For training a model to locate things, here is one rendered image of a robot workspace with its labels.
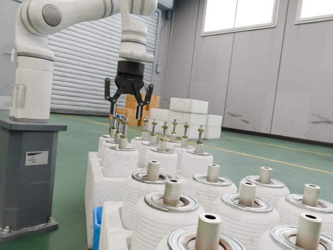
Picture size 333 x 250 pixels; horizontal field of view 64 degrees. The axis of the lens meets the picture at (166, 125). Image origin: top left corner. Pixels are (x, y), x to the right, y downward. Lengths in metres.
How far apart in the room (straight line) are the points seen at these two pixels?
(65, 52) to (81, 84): 0.76
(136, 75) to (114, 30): 6.29
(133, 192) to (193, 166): 0.37
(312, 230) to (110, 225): 0.29
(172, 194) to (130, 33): 0.50
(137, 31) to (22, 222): 0.59
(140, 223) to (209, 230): 0.12
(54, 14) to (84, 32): 5.76
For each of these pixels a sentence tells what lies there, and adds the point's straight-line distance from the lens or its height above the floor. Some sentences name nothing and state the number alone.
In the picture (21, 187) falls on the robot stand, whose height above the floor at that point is 0.13.
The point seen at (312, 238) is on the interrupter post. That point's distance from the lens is 0.34.
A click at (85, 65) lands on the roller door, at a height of 1.15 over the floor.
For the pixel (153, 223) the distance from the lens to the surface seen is 0.35.
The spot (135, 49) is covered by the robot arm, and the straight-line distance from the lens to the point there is 0.74.
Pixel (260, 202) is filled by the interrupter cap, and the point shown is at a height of 0.25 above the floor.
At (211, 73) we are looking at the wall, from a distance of 7.12.
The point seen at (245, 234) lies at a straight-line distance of 0.40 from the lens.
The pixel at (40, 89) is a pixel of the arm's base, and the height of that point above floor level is 0.39.
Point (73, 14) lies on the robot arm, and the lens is 0.85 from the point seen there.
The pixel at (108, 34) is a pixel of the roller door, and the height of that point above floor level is 1.99.
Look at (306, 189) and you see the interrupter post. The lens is 0.49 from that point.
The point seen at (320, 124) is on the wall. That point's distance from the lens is 5.94.
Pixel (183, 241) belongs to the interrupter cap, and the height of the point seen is 0.25.
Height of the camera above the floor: 0.38
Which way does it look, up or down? 3 degrees down
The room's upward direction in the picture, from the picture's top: 6 degrees clockwise
